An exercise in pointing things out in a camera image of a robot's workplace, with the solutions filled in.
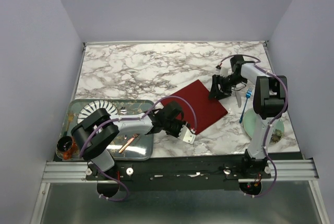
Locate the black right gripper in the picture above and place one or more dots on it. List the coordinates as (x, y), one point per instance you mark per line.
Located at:
(214, 90)

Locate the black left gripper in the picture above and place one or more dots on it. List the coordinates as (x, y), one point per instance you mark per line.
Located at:
(180, 123)

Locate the dark red cloth napkin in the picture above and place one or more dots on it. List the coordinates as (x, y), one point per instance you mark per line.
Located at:
(199, 111)

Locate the blue handled fork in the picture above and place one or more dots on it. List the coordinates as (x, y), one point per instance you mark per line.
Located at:
(247, 96)

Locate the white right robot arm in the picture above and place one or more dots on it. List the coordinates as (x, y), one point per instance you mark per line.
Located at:
(270, 101)

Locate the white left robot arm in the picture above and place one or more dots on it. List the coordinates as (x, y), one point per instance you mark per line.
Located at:
(98, 130)

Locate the silver table knife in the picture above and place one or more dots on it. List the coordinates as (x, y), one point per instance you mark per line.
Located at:
(238, 98)

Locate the rose gold knife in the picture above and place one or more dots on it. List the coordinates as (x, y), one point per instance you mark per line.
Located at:
(128, 143)

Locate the teal floral serving tray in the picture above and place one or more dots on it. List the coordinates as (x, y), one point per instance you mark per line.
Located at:
(141, 148)

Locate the light green plate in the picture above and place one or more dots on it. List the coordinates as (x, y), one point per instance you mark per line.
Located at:
(249, 123)

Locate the silver spoon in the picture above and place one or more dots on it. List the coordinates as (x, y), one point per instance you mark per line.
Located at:
(123, 111)

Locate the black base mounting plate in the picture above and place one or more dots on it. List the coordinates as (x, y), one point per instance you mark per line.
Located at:
(213, 183)

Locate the blue striped white plate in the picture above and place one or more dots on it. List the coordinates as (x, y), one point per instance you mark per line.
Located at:
(91, 107)

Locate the gold fork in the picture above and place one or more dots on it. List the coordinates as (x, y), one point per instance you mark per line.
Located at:
(71, 116)

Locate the black and orange cup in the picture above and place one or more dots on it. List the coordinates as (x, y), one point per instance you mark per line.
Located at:
(67, 147)

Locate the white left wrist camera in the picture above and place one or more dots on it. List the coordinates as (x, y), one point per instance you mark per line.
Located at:
(186, 135)

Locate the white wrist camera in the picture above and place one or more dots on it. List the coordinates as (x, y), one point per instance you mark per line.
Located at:
(223, 71)
(186, 135)

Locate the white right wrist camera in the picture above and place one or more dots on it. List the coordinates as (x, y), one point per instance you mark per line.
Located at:
(223, 71)

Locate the aluminium frame rail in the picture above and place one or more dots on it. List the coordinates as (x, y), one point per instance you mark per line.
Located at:
(279, 170)

